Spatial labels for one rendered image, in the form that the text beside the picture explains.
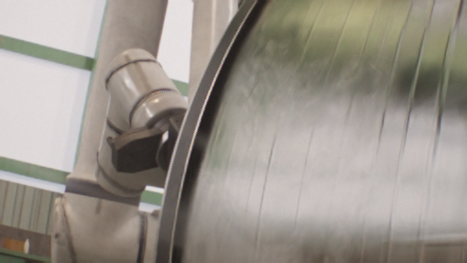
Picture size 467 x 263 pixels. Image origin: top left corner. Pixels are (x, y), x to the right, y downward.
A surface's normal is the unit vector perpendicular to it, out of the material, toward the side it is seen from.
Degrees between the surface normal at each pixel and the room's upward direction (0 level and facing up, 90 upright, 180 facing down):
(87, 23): 90
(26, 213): 90
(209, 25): 62
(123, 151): 131
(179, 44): 90
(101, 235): 94
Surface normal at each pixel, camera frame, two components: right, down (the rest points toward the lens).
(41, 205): 0.45, -0.11
